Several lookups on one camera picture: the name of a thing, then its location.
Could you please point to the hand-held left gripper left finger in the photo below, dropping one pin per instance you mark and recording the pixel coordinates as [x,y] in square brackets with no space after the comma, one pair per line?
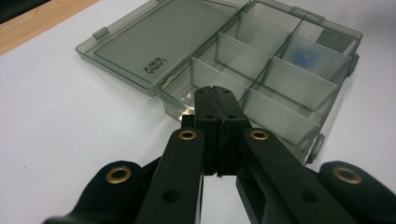
[183,174]

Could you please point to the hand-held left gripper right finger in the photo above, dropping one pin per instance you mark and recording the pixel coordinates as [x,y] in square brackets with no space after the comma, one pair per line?
[274,174]

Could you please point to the clear grey plastic compartment box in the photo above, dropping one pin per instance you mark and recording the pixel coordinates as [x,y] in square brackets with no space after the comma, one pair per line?
[162,40]

